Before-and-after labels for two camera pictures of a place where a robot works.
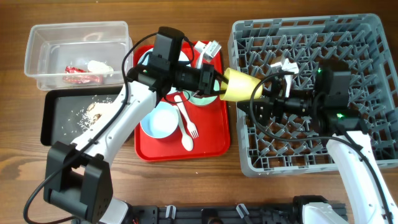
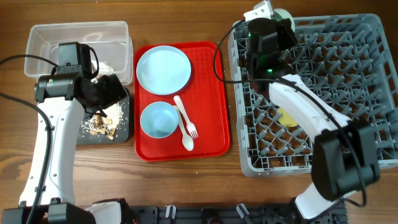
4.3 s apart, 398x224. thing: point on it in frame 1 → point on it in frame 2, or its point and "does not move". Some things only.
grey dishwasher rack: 300,81 does not move
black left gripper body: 198,79 → 106,93
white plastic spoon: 187,139 does not move
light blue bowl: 161,122 does not move
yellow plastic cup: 240,87 → 286,119
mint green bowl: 198,101 → 280,14
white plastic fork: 191,126 does not move
